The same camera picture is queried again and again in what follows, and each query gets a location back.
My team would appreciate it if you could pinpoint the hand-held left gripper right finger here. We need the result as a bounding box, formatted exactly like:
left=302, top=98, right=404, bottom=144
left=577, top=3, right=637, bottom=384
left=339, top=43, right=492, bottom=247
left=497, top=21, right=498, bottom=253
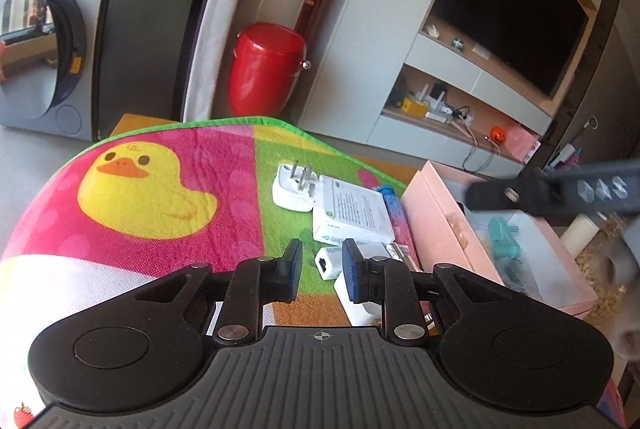
left=341, top=239, right=506, bottom=346

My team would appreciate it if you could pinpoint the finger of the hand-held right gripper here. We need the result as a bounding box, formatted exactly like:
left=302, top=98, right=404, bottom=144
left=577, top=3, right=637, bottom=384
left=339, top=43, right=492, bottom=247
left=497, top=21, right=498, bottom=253
left=466, top=162, right=640, bottom=216

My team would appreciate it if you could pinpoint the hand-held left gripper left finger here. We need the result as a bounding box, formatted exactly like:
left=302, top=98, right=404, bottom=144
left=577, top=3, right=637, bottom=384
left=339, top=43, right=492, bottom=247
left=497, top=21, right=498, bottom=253
left=135, top=239, right=304, bottom=346

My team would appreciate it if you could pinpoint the small white network adapter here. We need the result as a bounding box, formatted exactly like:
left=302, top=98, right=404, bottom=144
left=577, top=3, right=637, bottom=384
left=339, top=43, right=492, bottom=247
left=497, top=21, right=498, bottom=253
left=316, top=246, right=351, bottom=282

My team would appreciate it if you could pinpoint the pink cardboard box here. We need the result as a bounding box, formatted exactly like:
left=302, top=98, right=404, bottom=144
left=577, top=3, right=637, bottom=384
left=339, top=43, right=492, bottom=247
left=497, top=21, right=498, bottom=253
left=400, top=160, right=598, bottom=325

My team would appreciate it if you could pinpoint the white cable box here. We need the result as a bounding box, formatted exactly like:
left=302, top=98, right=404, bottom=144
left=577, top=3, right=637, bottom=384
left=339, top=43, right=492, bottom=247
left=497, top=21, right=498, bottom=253
left=312, top=176, right=396, bottom=244

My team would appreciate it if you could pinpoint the blue and pink tube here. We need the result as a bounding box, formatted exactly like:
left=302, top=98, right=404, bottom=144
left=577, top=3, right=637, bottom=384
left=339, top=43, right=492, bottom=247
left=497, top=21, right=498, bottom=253
left=376, top=186, right=422, bottom=271

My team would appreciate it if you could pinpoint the white plug adapter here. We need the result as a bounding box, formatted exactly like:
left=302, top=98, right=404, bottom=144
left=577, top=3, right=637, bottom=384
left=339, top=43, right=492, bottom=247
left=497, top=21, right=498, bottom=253
left=272, top=160, right=321, bottom=211

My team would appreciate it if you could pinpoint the person's right hand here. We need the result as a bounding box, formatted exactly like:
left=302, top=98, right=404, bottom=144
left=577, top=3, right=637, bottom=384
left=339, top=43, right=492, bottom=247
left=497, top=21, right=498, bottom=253
left=597, top=221, right=640, bottom=360

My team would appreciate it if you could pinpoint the teal plastic item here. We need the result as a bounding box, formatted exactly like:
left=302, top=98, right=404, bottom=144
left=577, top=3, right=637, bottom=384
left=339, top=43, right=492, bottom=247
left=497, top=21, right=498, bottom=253
left=487, top=217, right=523, bottom=262

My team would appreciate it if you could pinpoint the pink packet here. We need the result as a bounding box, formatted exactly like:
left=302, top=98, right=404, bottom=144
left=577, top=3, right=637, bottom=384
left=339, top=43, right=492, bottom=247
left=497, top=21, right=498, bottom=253
left=505, top=125, right=542, bottom=163

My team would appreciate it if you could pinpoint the white bottle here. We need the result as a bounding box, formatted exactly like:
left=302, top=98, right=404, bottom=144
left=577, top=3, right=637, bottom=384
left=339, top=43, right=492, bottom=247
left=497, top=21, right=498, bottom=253
left=560, top=213, right=601, bottom=256

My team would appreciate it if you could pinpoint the glass jar with lid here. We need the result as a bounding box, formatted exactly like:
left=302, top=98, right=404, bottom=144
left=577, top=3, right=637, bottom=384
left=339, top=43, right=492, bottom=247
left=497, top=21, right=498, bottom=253
left=575, top=214, right=631, bottom=325

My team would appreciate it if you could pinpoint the colourful printed play mat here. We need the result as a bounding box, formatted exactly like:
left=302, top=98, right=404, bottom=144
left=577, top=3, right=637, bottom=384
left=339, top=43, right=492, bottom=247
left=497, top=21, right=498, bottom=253
left=0, top=116, right=626, bottom=429

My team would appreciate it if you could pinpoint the red trash can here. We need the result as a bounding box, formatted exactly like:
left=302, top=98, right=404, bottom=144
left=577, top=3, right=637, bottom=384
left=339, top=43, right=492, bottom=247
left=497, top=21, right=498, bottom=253
left=229, top=22, right=312, bottom=116

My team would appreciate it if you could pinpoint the white television cabinet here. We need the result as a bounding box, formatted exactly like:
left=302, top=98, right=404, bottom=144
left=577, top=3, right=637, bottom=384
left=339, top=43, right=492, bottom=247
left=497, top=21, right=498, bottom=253
left=300, top=0, right=601, bottom=170

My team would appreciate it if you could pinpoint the white leaning board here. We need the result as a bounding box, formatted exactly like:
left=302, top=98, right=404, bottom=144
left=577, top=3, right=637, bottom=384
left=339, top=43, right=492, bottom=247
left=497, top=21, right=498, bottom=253
left=180, top=0, right=321, bottom=122

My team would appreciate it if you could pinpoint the grey washing machine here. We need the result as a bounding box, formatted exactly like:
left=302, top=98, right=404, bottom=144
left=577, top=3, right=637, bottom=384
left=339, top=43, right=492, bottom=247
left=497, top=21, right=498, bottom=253
left=0, top=0, right=126, bottom=142

